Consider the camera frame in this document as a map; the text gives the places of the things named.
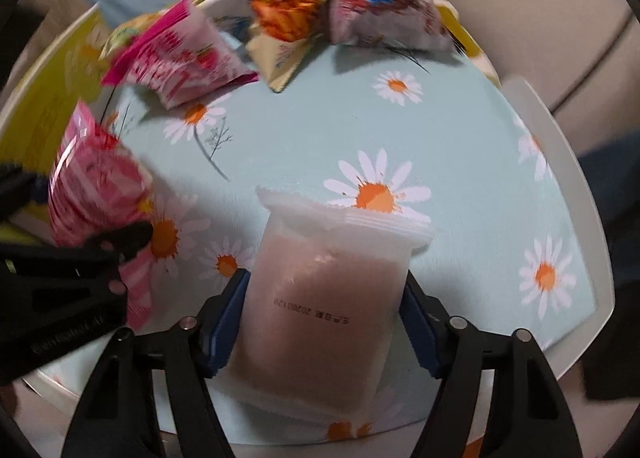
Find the red blue snack packet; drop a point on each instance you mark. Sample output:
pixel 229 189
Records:
pixel 385 3

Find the yellow cardboard box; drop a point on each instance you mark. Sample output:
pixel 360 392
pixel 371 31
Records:
pixel 40 103

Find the magenta snack packet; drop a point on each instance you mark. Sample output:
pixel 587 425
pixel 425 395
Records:
pixel 175 58

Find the daisy print tablecloth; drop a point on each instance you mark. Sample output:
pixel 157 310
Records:
pixel 450 138

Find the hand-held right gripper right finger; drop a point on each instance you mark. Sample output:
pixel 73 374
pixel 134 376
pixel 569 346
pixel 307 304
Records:
pixel 419 330

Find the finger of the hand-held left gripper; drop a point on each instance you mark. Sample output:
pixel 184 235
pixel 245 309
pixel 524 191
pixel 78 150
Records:
pixel 125 238
pixel 15 188

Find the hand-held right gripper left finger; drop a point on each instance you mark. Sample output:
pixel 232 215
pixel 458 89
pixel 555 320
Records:
pixel 230 323

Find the white triangular snack packet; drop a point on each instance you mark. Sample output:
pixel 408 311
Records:
pixel 282 23

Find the pink striped snack packet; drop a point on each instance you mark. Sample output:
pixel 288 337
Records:
pixel 95 188

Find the translucent pink snack packet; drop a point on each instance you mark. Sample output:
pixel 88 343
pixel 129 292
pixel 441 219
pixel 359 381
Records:
pixel 325 313

